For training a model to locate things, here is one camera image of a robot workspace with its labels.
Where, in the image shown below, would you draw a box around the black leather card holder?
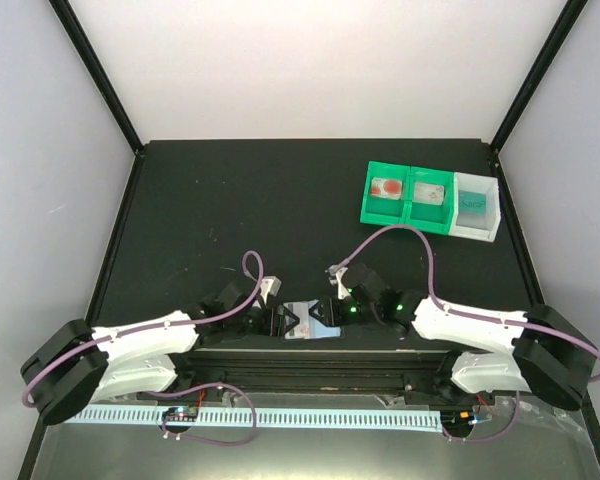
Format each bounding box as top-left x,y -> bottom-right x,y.
282,300 -> 343,341

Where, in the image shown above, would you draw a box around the white card red pattern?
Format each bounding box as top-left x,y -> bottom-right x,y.
412,181 -> 445,206

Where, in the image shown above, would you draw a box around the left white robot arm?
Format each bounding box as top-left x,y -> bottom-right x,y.
20,276 -> 300,425

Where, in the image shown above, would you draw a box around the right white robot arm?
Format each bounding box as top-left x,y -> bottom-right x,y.
309,264 -> 599,411

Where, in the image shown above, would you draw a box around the card with red circles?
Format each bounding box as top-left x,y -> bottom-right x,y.
370,177 -> 404,201

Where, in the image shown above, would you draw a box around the left green bin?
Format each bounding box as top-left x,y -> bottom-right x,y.
359,161 -> 411,226

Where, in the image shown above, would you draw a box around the green bin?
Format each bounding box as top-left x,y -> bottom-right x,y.
359,161 -> 411,226
404,167 -> 455,235

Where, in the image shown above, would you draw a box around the small circuit board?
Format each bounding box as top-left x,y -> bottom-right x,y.
162,406 -> 198,423

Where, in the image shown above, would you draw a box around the middle green bin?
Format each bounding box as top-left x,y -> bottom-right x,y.
404,167 -> 455,235

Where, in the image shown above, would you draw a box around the white bin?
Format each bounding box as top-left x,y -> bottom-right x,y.
448,172 -> 501,243

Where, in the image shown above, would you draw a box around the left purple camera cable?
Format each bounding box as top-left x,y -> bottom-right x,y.
20,250 -> 265,407

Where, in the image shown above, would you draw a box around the purple camera cable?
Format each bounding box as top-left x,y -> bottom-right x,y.
20,250 -> 265,407
337,224 -> 600,382

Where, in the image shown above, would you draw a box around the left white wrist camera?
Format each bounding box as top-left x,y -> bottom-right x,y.
258,276 -> 282,305

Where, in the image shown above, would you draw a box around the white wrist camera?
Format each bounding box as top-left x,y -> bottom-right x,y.
258,276 -> 282,305
326,265 -> 350,300

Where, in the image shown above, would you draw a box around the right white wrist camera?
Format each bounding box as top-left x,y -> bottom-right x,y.
326,265 -> 350,300

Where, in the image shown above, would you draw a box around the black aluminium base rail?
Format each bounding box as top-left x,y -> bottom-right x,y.
166,349 -> 495,409

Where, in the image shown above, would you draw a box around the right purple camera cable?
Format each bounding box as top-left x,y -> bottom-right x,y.
337,224 -> 600,382

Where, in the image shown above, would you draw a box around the white slotted cable duct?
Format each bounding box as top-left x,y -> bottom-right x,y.
67,404 -> 442,433

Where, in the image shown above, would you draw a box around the purple cable loop left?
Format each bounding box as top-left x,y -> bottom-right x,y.
147,382 -> 259,445

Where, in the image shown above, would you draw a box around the purple cable loop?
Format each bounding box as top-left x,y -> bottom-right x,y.
147,382 -> 259,445
442,389 -> 521,445

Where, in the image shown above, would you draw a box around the purple cable loop right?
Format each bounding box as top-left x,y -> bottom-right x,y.
442,389 -> 521,445

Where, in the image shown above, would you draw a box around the left black frame post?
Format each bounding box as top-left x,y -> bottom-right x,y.
49,0 -> 144,155

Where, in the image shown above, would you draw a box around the black frame post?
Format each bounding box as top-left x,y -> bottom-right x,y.
490,0 -> 588,154
49,0 -> 144,155

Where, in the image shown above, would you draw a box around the right black frame post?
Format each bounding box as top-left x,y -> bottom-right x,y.
490,0 -> 588,154

